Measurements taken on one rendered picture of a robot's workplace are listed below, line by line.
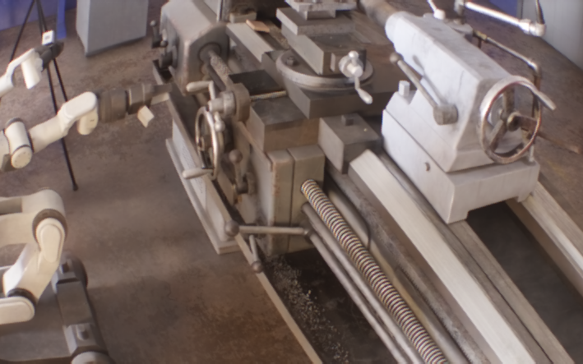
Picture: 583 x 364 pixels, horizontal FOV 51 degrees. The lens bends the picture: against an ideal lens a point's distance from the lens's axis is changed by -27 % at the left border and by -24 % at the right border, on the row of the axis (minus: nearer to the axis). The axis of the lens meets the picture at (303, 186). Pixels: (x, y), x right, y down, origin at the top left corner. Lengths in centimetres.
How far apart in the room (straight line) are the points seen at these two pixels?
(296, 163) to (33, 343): 110
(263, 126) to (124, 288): 106
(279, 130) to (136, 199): 137
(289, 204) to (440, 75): 54
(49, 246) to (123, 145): 155
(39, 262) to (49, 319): 30
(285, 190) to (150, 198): 131
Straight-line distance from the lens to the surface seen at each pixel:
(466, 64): 165
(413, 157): 175
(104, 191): 322
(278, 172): 188
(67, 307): 236
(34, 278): 221
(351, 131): 186
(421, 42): 177
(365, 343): 196
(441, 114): 162
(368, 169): 179
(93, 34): 454
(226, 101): 193
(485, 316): 144
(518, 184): 176
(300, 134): 191
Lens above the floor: 179
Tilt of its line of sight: 34 degrees down
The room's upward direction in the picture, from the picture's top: 4 degrees clockwise
